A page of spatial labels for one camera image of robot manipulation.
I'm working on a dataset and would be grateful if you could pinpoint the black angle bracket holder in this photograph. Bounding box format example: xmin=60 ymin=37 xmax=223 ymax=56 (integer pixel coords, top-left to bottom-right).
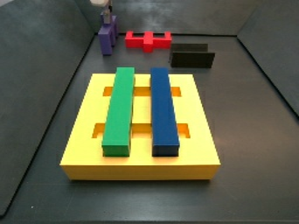
xmin=169 ymin=43 xmax=215 ymax=68

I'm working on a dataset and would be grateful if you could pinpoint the green long bar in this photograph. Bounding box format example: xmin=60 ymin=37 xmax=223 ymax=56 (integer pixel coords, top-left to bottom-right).
xmin=101 ymin=67 xmax=135 ymax=157

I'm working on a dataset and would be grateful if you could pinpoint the purple fork-shaped block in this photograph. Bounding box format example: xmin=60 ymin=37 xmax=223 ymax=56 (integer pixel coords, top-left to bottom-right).
xmin=97 ymin=16 xmax=117 ymax=55

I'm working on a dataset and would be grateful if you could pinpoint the blue long bar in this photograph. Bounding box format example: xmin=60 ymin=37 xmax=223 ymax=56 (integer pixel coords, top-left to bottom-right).
xmin=151 ymin=67 xmax=180 ymax=157

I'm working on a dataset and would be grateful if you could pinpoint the yellow slotted board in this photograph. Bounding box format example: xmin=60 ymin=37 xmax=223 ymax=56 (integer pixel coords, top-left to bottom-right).
xmin=60 ymin=73 xmax=220 ymax=180

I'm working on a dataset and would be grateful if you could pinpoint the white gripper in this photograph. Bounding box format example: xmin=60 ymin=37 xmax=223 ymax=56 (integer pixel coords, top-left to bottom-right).
xmin=89 ymin=0 xmax=112 ymax=24

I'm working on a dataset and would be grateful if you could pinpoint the red fork-shaped block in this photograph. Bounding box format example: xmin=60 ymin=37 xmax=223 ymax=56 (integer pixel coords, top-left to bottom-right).
xmin=125 ymin=31 xmax=172 ymax=53

